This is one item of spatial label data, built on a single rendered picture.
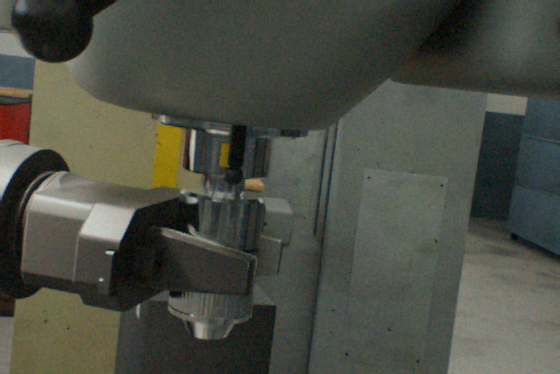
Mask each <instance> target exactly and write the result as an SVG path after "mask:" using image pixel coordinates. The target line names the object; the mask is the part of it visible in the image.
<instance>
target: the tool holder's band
mask: <svg viewBox="0 0 560 374"><path fill-rule="evenodd" d="M264 203H265V200H264V199H263V197H262V196H261V195H259V194H258V193H255V192H248V191H245V190H244V193H243V194H242V195H241V196H226V195H219V194H214V193H210V192H204V189H203V186H186V187H184V188H183V189H182V191H181V192H180V199H179V207H180V208H182V209H184V210H187V211H189V212H193V213H196V214H204V215H210V216H215V217H223V218H235V219H252V218H258V217H261V216H263V210H264Z"/></svg>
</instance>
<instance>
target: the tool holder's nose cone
mask: <svg viewBox="0 0 560 374"><path fill-rule="evenodd" d="M183 320H184V322H185V327H186V328H187V331H188V333H189V334H190V335H192V336H194V337H196V338H200V339H224V338H225V337H226V336H227V335H228V333H229V332H230V330H231V328H232V327H233V326H234V325H235V324H230V325H213V324H204V323H199V322H191V321H187V320H185V319H183Z"/></svg>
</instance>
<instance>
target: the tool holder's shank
mask: <svg viewBox="0 0 560 374"><path fill-rule="evenodd" d="M245 181H246V180H245V179H243V180H242V182H241V183H240V184H238V185H236V186H232V185H230V184H228V183H227V182H226V180H225V178H224V177H217V176H211V175H204V183H203V189H204V192H210V193H214V194H219V195H226V196H241V195H242V194H243V193H244V189H245Z"/></svg>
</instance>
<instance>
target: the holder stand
mask: <svg viewBox="0 0 560 374"><path fill-rule="evenodd" d="M168 306H169V291H168V290H164V291H163V292H161V293H160V294H157V295H155V296H153V297H151V299H149V300H145V301H144V302H142V303H141V304H139V305H138V306H136V307H133V308H132V309H130V310H128V311H127V312H125V313H120V327H119V336H118V345H117V354H116V363H115V372H114V374H269V368H270V361H271V354H272V346H273V339H274V325H275V318H276V310H277V306H276V304H275V303H274V302H273V300H272V299H271V298H270V297H269V296H268V295H267V294H266V292H265V291H263V289H262V288H261V287H260V286H259V285H258V283H257V282H256V284H255V291H254V298H253V306H252V317H251V318H250V319H249V320H246V321H244V322H241V323H237V324H235V325H234V326H233V327H232V328H231V330H230V332H229V333H228V335H227V336H226V337H225V338H224V339H200V338H196V337H194V336H192V335H190V334H189V333H188V331H187V328H186V327H185V322H184V320H183V319H182V318H179V317H178V316H174V315H173V314H172V313H171V312H170V311H168Z"/></svg>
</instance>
